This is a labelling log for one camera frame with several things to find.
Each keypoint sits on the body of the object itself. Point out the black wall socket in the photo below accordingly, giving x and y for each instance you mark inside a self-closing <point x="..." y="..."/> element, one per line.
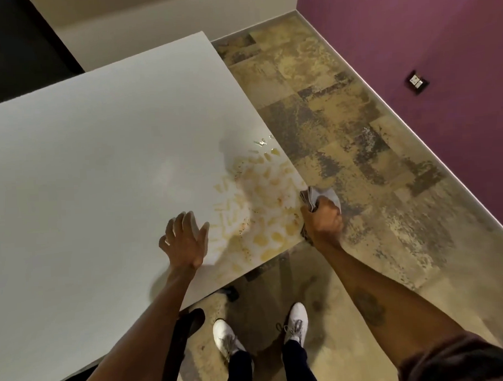
<point x="417" y="81"/>

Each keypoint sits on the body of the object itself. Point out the black table foot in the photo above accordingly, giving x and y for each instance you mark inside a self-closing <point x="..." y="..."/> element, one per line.
<point x="231" y="294"/>

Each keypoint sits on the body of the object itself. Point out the person's white shoe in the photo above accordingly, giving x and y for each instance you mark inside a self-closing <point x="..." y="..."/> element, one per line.
<point x="296" y="321"/>
<point x="225" y="337"/>

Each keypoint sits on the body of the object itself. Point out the person's right forearm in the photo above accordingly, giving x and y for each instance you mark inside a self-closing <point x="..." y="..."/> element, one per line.
<point x="381" y="303"/>

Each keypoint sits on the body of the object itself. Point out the person's left thumb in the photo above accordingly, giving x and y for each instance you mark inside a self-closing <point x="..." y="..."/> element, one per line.
<point x="204" y="238"/>

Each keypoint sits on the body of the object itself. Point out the person's left white shoe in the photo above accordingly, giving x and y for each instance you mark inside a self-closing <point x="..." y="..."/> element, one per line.
<point x="225" y="337"/>

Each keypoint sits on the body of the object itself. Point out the person's dark trouser leg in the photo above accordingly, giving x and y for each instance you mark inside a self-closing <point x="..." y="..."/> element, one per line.
<point x="239" y="374"/>
<point x="298" y="367"/>

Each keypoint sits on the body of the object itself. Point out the yellow liquid spill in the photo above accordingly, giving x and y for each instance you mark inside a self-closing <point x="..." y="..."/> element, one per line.
<point x="262" y="204"/>

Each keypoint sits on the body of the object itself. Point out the grey cleaning cloth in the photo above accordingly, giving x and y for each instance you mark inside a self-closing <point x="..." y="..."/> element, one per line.
<point x="316" y="193"/>

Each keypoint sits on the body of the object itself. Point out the person's right white shoe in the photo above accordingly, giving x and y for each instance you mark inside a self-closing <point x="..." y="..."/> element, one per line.
<point x="296" y="321"/>

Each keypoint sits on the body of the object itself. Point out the person's right fingers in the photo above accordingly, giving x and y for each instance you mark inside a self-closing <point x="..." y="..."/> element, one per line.
<point x="325" y="204"/>

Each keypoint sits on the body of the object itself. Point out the person's left middle finger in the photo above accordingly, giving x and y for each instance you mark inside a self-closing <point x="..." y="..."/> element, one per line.
<point x="179" y="226"/>

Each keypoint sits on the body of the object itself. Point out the person's left forearm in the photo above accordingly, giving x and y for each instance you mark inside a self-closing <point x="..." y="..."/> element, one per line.
<point x="145" y="338"/>

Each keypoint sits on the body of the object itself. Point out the person's left dark trouser leg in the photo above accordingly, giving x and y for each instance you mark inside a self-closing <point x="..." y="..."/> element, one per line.
<point x="239" y="374"/>

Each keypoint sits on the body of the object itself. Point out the person's left little finger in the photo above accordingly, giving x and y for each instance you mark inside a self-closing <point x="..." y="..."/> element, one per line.
<point x="164" y="245"/>

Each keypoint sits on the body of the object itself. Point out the person's left hand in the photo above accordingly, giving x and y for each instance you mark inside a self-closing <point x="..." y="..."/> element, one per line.
<point x="182" y="247"/>

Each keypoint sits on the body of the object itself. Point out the person's right dark trouser leg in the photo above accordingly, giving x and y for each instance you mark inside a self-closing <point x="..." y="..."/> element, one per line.
<point x="298" y="367"/>

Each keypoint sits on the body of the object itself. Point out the dark brown shirt sleeve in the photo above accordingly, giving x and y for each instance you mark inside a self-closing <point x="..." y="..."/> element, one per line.
<point x="463" y="362"/>

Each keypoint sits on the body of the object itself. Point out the black table leg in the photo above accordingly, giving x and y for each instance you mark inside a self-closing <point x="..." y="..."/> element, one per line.
<point x="181" y="345"/>

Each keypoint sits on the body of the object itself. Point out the person's right hand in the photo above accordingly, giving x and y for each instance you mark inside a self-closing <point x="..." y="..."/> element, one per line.
<point x="323" y="226"/>

